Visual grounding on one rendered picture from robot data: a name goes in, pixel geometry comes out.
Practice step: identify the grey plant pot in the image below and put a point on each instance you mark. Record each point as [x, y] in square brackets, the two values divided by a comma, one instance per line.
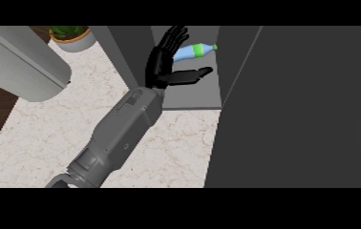
[78, 43]

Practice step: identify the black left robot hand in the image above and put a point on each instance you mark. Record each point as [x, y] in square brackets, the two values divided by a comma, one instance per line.
[160, 61]

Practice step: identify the grey cabinet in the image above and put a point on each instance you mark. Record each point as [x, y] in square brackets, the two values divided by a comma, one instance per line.
[193, 94]

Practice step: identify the green plant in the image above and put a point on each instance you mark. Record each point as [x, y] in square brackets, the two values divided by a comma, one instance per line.
[66, 31]

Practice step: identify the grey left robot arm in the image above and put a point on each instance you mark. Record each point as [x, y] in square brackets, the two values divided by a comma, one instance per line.
[125, 124]

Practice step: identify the clear blue water bottle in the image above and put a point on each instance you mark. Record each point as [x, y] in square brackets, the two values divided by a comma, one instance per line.
[193, 51]

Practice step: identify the pale grey rounded appliance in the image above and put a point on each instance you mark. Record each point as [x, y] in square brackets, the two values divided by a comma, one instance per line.
[26, 67]

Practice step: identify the dark grey cabinet door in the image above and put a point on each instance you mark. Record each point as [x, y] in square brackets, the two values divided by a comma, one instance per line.
[292, 112]

